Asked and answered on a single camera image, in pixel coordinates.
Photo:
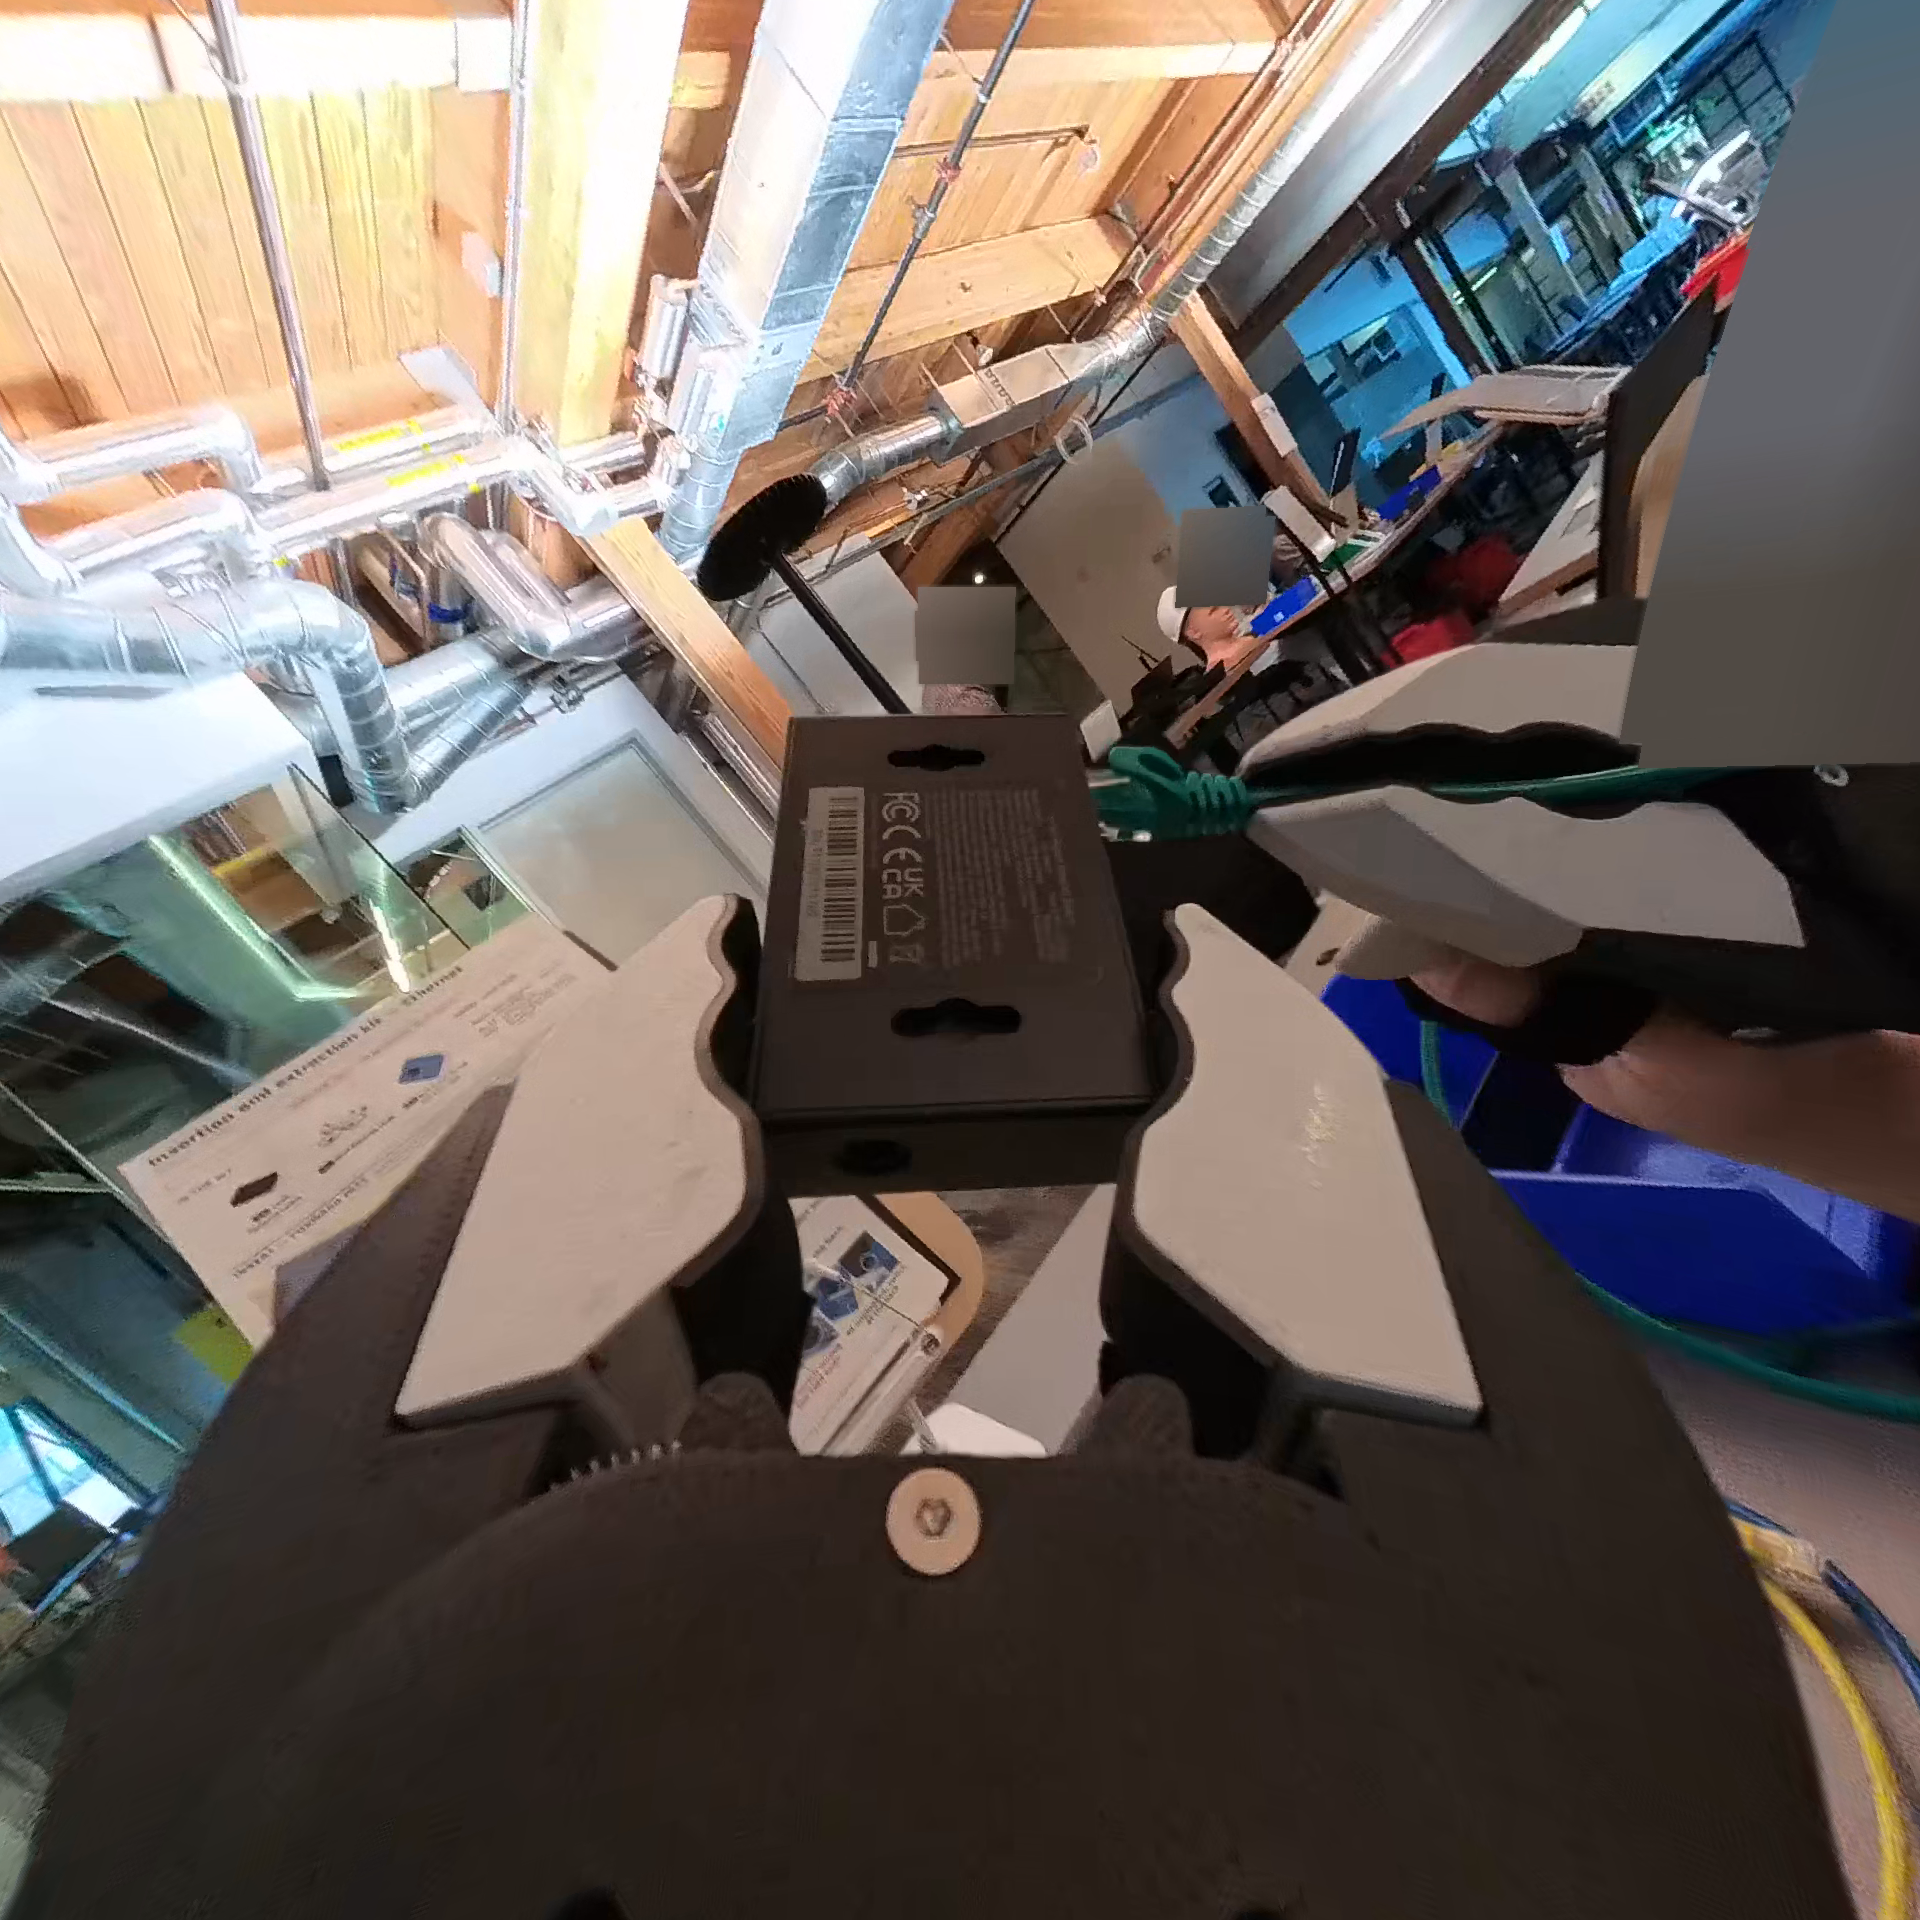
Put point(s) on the blue plastic bin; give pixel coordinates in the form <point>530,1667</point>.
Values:
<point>1693,1231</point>

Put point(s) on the black ethernet switch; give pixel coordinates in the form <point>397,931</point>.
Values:
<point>931,901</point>

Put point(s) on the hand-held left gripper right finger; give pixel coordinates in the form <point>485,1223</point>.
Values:
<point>1290,1201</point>

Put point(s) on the wooden post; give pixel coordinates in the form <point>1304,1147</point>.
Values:
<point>674,630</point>

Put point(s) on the person's right hand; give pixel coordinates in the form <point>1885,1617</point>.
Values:
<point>1770,1095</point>

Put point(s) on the long insulated duct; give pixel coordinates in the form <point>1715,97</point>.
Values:
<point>809,224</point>

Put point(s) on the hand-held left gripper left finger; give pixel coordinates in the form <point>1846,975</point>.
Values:
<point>600,1171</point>

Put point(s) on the silver insulated pipes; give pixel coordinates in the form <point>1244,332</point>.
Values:
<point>300,630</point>

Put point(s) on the black pole lamp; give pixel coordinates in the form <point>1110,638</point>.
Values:
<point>757,534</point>

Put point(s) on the wooden instruction board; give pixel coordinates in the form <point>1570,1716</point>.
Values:
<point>376,1080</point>

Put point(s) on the white metal stand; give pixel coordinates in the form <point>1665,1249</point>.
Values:
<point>974,1433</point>

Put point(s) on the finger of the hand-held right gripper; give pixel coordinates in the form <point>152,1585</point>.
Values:
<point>1470,691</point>
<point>1500,869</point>

